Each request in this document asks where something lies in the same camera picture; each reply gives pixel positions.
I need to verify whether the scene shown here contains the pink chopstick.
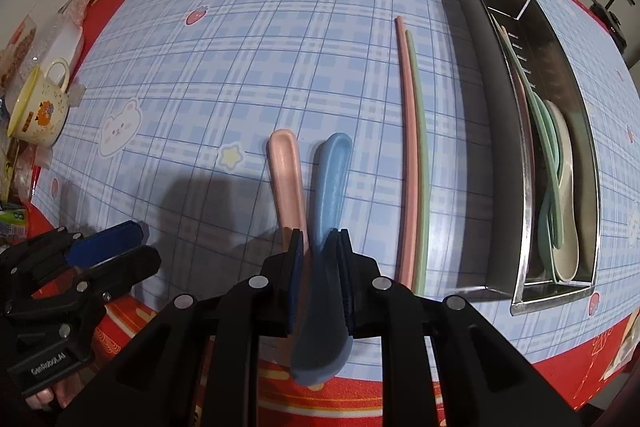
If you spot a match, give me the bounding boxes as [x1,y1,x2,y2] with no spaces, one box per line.
[395,15,419,289]

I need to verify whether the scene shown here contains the blue spoon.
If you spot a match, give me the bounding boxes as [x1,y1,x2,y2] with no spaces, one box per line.
[291,132,352,387]

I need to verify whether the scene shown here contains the pink spoon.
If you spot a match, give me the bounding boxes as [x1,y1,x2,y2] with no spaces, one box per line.
[268,129,308,251]

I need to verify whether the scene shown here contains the green chopstick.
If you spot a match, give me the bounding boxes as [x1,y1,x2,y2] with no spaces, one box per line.
[405,29,431,297]

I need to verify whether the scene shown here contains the green spoon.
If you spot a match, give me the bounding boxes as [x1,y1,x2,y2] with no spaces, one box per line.
[499,25,565,283]

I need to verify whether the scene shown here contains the beige spoon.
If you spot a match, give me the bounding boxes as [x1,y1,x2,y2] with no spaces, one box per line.
[546,101,580,283]

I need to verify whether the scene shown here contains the yellow cartoon mug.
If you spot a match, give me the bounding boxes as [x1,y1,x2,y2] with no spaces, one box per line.
[6,57,70,147]

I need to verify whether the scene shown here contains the blue plaid table mat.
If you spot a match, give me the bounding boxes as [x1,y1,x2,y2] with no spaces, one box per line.
[34,0,639,379]

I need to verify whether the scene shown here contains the stainless steel utensil tray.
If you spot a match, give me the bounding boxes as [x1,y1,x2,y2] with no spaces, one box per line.
[460,0,600,315]

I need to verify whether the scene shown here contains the brown rice cooker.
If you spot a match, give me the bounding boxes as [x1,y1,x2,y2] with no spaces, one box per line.
[590,2,627,53]

